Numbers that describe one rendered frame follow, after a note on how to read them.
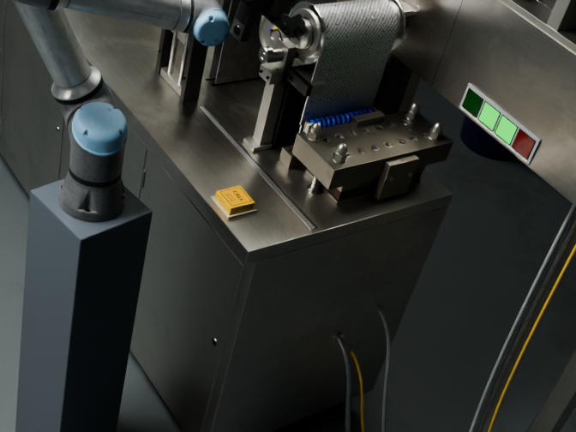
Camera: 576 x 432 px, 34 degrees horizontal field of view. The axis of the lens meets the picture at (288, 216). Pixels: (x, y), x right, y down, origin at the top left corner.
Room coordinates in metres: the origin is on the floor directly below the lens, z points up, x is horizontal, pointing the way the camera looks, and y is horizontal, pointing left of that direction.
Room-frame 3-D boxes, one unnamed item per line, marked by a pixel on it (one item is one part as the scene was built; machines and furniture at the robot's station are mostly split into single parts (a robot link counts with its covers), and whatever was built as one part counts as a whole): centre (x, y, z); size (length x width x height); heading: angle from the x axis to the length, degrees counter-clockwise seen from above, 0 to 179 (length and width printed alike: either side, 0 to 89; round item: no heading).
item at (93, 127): (1.66, 0.45, 1.07); 0.13 x 0.12 x 0.14; 28
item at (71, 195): (1.65, 0.44, 0.95); 0.15 x 0.15 x 0.10
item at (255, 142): (2.06, 0.13, 1.05); 0.06 x 0.05 x 0.31; 134
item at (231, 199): (1.79, 0.13, 0.91); 0.07 x 0.07 x 0.02; 44
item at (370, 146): (2.05, -0.16, 1.00); 0.40 x 0.16 x 0.06; 134
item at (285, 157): (2.11, -0.05, 0.92); 0.28 x 0.04 x 0.04; 134
